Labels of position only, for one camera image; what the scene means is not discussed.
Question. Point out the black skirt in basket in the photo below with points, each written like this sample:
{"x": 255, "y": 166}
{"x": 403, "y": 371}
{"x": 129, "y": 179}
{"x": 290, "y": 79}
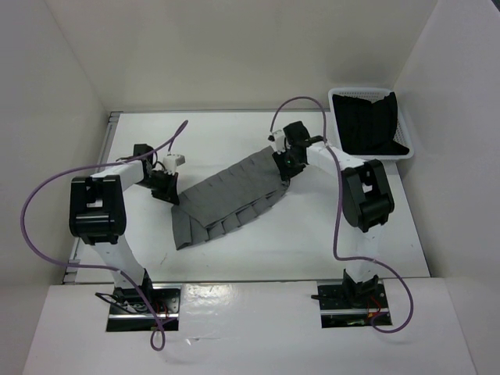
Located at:
{"x": 368, "y": 128}

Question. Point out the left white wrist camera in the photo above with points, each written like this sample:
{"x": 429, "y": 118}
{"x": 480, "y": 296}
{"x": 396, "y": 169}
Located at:
{"x": 171, "y": 162}

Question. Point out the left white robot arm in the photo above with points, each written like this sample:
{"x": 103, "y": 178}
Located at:
{"x": 98, "y": 215}

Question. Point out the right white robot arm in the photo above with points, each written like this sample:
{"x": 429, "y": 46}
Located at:
{"x": 365, "y": 200}

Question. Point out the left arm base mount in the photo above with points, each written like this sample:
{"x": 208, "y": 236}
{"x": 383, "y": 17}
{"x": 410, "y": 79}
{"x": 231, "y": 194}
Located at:
{"x": 133, "y": 315}

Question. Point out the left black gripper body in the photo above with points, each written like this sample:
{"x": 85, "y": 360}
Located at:
{"x": 160, "y": 184}

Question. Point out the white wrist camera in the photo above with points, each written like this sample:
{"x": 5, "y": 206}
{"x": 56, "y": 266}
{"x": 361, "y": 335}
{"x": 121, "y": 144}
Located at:
{"x": 278, "y": 141}
{"x": 171, "y": 162}

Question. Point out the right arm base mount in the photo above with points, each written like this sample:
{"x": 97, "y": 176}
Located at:
{"x": 336, "y": 311}

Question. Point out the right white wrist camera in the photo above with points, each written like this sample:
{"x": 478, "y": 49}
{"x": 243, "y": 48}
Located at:
{"x": 278, "y": 141}

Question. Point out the grey pleated skirt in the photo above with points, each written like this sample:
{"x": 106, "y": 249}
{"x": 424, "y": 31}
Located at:
{"x": 227, "y": 200}

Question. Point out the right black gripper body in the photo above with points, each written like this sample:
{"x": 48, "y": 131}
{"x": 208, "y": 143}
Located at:
{"x": 294, "y": 166}

